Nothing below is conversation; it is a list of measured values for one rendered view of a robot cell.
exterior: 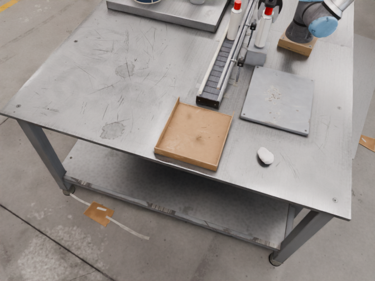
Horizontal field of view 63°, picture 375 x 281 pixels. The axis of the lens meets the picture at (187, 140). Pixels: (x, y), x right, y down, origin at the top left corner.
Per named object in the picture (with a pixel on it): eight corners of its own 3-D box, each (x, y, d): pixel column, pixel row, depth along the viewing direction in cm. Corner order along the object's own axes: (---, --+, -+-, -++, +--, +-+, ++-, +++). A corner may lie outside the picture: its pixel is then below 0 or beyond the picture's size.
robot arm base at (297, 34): (288, 25, 175) (293, 8, 167) (315, 32, 171) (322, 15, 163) (282, 38, 166) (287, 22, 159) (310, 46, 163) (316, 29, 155)
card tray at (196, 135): (178, 101, 143) (178, 96, 139) (232, 116, 139) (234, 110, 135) (154, 153, 126) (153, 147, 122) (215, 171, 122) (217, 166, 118)
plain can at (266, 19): (255, 40, 156) (265, 1, 139) (265, 42, 155) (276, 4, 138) (253, 46, 153) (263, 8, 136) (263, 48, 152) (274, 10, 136)
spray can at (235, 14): (227, 34, 166) (234, -3, 149) (237, 36, 165) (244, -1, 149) (225, 39, 163) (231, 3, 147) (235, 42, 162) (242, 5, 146)
